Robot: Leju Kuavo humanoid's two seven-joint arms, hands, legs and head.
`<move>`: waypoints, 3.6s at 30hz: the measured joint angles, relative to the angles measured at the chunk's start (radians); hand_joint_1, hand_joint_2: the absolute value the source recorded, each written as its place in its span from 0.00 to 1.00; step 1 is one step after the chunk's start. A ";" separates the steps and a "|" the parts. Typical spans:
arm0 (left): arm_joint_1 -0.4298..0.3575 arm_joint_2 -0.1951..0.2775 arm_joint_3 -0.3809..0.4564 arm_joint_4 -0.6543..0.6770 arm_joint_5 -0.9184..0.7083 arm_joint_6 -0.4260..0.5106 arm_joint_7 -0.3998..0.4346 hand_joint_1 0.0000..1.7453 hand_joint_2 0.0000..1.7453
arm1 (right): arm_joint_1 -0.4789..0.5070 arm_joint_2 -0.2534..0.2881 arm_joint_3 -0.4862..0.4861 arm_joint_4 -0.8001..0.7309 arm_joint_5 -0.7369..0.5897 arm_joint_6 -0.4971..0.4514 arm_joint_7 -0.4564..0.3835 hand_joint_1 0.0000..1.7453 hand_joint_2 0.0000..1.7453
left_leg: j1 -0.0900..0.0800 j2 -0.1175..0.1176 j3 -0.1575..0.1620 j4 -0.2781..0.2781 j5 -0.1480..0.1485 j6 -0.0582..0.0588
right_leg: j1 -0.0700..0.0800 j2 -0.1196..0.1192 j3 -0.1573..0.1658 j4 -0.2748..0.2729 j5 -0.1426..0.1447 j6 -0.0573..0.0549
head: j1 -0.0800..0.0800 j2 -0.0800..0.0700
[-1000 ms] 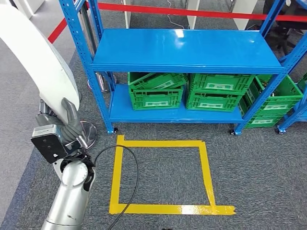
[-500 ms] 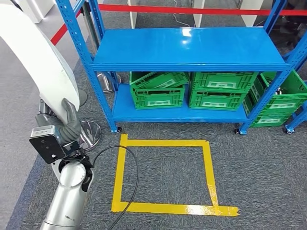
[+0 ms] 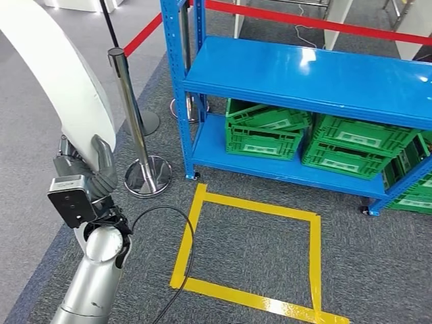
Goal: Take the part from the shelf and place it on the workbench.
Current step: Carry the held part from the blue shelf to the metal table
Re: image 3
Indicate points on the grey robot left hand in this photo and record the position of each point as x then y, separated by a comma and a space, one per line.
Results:
106, 174

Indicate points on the white curved panel part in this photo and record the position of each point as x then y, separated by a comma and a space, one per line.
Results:
60, 80

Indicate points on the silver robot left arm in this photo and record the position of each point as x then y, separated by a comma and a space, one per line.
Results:
94, 277

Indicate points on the blue steel shelf rack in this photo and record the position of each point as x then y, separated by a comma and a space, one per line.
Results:
303, 71

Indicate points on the red barrier belt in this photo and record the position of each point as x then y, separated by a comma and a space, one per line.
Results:
141, 35
303, 20

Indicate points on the white cabinet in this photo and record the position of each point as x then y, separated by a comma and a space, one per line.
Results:
78, 4

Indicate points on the green plastic folding crate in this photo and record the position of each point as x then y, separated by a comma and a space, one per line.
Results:
415, 201
266, 117
347, 152
263, 143
405, 161

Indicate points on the yellow tape square outline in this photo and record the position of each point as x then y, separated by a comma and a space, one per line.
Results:
316, 259

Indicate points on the white desk with metal bars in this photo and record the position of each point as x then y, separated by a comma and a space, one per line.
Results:
415, 22
337, 27

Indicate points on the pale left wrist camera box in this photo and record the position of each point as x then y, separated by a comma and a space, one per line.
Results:
71, 203

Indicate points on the chrome stanchion post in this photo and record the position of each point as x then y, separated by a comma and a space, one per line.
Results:
186, 67
134, 125

